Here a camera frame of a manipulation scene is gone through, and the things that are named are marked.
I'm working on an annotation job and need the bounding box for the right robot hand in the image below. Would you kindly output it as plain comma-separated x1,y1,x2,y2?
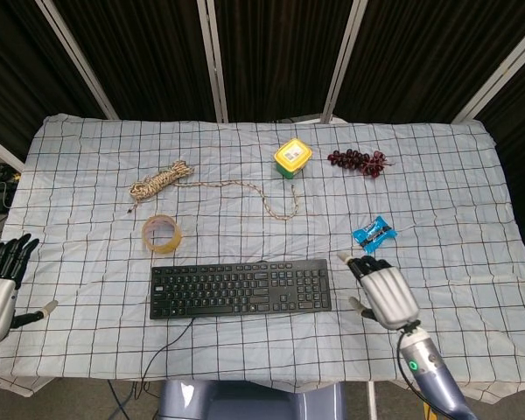
336,250,421,332

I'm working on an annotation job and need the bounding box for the black computer keyboard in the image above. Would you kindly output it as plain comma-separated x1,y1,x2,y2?
150,258,333,320

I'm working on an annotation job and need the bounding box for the blue snack packet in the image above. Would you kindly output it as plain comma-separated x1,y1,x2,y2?
352,214,399,255

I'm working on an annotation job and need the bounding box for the dark red grape bunch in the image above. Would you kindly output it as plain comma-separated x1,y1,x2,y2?
326,149,397,179

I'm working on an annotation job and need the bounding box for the light blue checked tablecloth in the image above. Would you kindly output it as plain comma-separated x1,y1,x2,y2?
0,114,525,406

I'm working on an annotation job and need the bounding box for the green tub with yellow lid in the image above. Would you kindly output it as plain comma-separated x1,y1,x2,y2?
274,137,314,180

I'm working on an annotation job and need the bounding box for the grey robot torso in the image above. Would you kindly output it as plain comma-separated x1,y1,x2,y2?
156,379,347,420

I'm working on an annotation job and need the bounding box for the yellow packing tape roll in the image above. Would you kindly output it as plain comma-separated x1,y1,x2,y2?
141,214,184,256

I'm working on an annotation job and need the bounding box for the black keyboard cable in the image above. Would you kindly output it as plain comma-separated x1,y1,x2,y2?
140,318,197,394

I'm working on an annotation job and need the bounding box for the beige braided rope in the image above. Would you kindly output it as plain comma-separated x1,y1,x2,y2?
127,160,300,221

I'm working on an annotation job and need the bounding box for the black folding screen with frame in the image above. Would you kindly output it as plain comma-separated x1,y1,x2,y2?
0,0,525,176

